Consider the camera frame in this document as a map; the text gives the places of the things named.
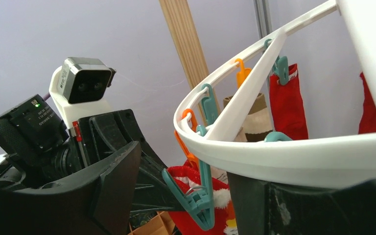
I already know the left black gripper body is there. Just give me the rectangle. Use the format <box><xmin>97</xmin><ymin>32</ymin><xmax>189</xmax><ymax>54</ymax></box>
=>
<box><xmin>58</xmin><ymin>109</ymin><xmax>142</xmax><ymax>178</ymax></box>

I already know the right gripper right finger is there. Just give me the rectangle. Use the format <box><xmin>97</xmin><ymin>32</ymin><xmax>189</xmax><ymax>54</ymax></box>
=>
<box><xmin>228</xmin><ymin>173</ymin><xmax>376</xmax><ymax>235</ymax></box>

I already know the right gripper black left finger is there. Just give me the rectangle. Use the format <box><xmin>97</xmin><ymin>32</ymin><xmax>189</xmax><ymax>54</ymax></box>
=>
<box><xmin>0</xmin><ymin>141</ymin><xmax>141</xmax><ymax>235</ymax></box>

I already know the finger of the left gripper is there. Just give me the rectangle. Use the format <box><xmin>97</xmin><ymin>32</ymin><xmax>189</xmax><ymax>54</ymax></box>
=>
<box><xmin>131</xmin><ymin>141</ymin><xmax>184</xmax><ymax>214</ymax></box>

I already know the red white patterned sock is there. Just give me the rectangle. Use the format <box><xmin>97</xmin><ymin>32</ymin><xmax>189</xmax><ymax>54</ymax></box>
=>
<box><xmin>162</xmin><ymin>161</ymin><xmax>238</xmax><ymax>235</ymax></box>

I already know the beige brown striped sock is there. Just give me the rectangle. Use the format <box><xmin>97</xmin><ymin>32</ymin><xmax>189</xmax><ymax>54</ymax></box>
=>
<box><xmin>234</xmin><ymin>93</ymin><xmax>273</xmax><ymax>142</ymax></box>

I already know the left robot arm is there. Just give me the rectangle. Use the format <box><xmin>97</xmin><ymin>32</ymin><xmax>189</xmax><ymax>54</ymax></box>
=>
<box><xmin>0</xmin><ymin>95</ymin><xmax>183</xmax><ymax>214</ymax></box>

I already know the wooden hanger stand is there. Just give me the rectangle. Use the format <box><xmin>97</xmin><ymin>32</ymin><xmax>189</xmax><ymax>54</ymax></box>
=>
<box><xmin>158</xmin><ymin>0</ymin><xmax>221</xmax><ymax>124</ymax></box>

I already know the wooden compartment tray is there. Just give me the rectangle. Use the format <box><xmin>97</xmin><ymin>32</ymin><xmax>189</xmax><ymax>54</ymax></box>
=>
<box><xmin>127</xmin><ymin>211</ymin><xmax>175</xmax><ymax>235</ymax></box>

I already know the teal clothes peg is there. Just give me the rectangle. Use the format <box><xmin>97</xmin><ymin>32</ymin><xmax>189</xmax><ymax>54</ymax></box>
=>
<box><xmin>201</xmin><ymin>83</ymin><xmax>218</xmax><ymax>125</ymax></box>
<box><xmin>161</xmin><ymin>124</ymin><xmax>216</xmax><ymax>232</ymax></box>
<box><xmin>267</xmin><ymin>56</ymin><xmax>289</xmax><ymax>88</ymax></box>

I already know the orange clothes peg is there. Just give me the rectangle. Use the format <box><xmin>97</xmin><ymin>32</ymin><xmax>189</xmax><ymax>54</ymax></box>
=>
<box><xmin>174</xmin><ymin>108</ymin><xmax>199</xmax><ymax>170</ymax></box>
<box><xmin>235</xmin><ymin>58</ymin><xmax>252</xmax><ymax>88</ymax></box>

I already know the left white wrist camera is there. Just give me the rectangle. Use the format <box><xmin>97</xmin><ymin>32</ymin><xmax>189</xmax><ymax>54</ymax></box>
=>
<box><xmin>49</xmin><ymin>57</ymin><xmax>116</xmax><ymax>129</ymax></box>

